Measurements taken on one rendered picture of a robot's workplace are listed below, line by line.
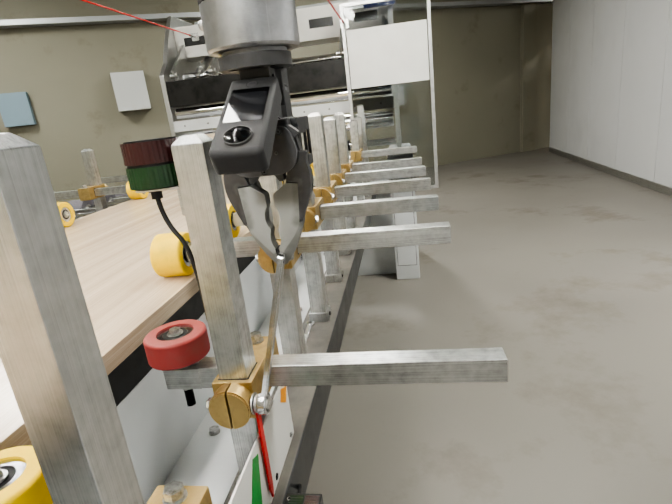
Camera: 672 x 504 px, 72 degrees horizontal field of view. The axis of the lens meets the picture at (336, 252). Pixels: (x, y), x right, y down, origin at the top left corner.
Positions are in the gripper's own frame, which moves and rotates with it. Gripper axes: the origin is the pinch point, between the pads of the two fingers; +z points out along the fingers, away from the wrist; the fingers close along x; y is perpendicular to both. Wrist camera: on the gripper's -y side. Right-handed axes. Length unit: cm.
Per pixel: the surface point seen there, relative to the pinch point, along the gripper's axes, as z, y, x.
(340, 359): 15.9, 5.1, -4.2
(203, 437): 40, 20, 26
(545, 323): 104, 180, -80
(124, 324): 12.0, 9.7, 27.4
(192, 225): -4.0, -0.1, 9.0
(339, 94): -20, 260, 24
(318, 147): -5, 75, 8
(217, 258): -0.2, -0.2, 6.9
